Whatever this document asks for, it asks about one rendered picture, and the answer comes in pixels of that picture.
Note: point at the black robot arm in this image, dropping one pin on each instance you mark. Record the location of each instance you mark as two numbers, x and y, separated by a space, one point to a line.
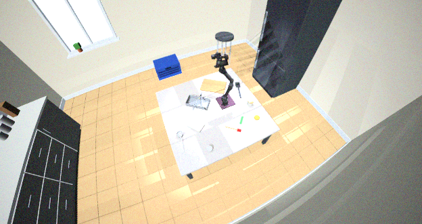
221 65

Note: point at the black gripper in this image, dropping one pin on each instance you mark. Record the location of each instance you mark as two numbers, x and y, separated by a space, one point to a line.
226 57

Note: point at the white jar with yellow lid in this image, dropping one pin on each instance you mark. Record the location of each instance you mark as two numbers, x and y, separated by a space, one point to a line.
250 102

